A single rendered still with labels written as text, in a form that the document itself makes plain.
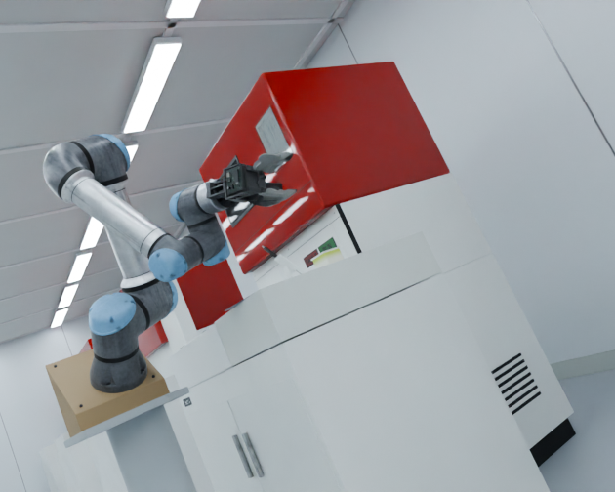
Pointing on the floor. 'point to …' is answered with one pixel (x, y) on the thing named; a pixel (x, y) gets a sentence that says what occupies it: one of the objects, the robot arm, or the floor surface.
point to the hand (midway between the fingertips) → (292, 174)
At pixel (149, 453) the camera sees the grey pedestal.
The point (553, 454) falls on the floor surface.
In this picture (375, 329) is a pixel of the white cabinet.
